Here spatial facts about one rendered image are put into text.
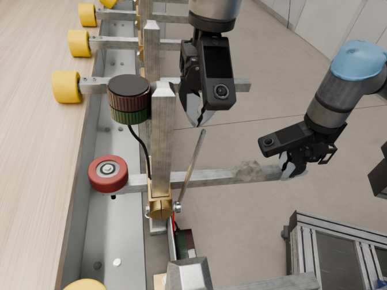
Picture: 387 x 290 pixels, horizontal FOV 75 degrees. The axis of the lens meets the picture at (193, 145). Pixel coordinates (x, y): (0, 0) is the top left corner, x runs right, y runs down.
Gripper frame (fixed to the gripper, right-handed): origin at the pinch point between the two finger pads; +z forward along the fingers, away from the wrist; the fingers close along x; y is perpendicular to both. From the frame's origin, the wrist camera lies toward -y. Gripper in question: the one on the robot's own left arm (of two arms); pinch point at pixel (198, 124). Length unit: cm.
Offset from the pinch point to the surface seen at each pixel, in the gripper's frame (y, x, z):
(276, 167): -0.9, -22.1, 14.6
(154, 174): -7.3, 9.1, 5.7
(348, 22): 228, -228, 55
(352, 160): 65, -148, 101
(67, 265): -14.2, 27.8, 26.0
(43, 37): 61, 43, 11
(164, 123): -7.3, 7.6, -7.0
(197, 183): -3.0, -1.3, 16.0
